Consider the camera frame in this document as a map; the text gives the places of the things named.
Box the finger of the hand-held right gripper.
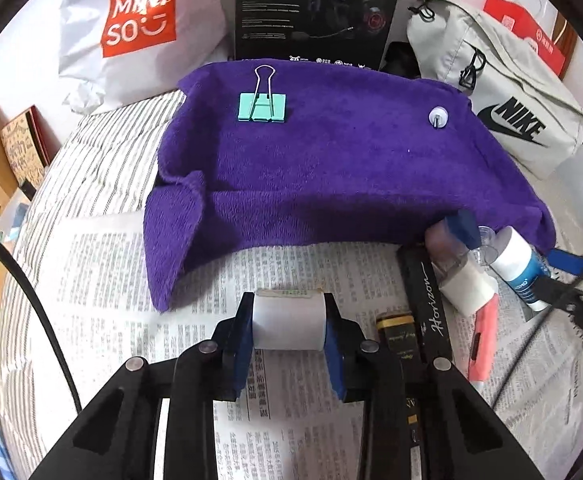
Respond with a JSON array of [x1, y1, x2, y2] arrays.
[[424, 209, 479, 276], [536, 249, 583, 313]]

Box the brown patterned notebook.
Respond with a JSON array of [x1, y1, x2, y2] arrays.
[[0, 105, 63, 187]]

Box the grey sling bag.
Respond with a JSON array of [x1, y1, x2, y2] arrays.
[[405, 0, 583, 181]]

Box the black cable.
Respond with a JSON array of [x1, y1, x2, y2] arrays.
[[0, 219, 83, 413], [489, 255, 583, 408]]

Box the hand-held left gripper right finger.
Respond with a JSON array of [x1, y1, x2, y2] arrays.
[[324, 294, 542, 480]]

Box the black headset box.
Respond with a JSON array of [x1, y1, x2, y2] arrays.
[[234, 0, 407, 72]]

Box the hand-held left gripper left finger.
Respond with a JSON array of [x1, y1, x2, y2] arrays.
[[28, 292, 257, 480]]

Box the white paper roll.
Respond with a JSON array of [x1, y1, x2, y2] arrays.
[[251, 288, 328, 352]]

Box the white shopping bag red logo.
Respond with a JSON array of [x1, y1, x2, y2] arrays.
[[57, 0, 232, 116]]

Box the striped bedsheet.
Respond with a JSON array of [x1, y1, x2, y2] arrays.
[[0, 89, 192, 480]]

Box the newspaper sheets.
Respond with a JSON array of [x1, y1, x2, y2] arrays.
[[14, 210, 583, 480]]

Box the green binder clip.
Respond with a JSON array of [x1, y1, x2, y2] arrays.
[[237, 65, 288, 124]]

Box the red paper bag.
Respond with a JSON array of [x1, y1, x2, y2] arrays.
[[482, 0, 569, 81]]

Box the purple towel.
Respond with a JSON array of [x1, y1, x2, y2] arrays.
[[144, 59, 557, 313]]

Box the white bottle blue label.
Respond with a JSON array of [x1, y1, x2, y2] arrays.
[[493, 226, 553, 312]]

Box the black and gold box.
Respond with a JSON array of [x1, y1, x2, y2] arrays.
[[375, 312, 428, 466]]

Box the long black box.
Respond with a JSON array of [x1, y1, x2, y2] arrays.
[[398, 249, 455, 363]]

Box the greyish paper roll with tag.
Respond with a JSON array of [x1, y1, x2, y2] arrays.
[[439, 259, 498, 317]]

